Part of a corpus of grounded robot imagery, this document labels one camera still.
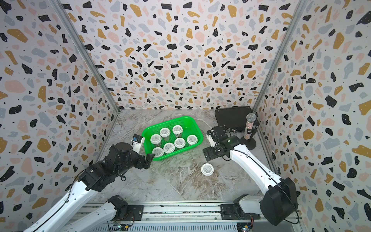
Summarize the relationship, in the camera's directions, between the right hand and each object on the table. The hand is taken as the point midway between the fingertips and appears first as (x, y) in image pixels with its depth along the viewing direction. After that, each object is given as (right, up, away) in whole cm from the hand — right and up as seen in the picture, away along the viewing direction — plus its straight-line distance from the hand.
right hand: (212, 152), depth 82 cm
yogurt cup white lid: (-36, +6, +14) cm, 39 cm away
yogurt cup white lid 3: (-22, +12, +18) cm, 31 cm away
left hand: (-34, +2, -10) cm, 35 cm away
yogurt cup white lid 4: (-33, -1, +8) cm, 34 cm away
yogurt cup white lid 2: (-31, +10, +16) cm, 36 cm away
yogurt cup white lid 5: (-27, +1, +9) cm, 28 cm away
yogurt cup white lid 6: (-20, +4, +12) cm, 23 cm away
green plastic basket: (-27, +6, +21) cm, 35 cm away
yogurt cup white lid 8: (-3, -10, +2) cm, 11 cm away
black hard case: (+21, +20, +35) cm, 46 cm away
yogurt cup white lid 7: (-12, +5, +13) cm, 19 cm away
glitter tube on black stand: (+23, +15, +2) cm, 27 cm away
